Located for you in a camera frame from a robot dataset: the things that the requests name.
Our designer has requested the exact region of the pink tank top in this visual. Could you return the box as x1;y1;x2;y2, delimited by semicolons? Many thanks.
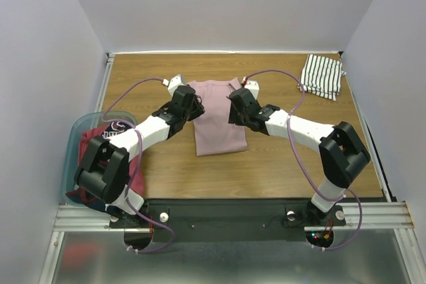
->
188;78;248;156

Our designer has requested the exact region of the black white striped tank top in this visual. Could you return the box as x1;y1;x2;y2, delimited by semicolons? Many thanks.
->
298;55;345;101

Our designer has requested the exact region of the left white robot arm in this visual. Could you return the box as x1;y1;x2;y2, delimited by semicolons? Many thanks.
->
75;85;204;227

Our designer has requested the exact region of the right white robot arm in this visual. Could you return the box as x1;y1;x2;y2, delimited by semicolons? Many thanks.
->
228;88;371;224

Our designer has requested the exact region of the red tank top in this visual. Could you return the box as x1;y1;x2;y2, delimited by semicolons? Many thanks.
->
78;122;145;196

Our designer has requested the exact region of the navy tank top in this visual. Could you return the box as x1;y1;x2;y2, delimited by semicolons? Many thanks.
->
66;122;130;212

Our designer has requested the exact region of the blue translucent plastic bin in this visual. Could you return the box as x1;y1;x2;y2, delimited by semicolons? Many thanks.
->
61;111;136;207

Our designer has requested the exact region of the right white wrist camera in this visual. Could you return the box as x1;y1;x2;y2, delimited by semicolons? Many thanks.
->
241;77;260;100

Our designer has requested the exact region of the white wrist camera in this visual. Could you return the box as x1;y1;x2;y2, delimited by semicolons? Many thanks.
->
241;77;260;100
162;74;186;96

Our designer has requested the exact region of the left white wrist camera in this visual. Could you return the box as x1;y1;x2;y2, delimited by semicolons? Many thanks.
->
162;74;186;96

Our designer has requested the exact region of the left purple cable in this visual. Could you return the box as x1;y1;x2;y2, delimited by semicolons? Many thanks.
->
101;78;176;254

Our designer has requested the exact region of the purple cable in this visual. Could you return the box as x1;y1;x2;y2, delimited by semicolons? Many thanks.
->
241;70;363;252
101;78;176;254

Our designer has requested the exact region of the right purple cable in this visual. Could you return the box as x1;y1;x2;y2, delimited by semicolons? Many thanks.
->
241;70;363;252

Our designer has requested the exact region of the aluminium frame rail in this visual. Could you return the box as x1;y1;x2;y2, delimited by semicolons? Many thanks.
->
39;53;415;284

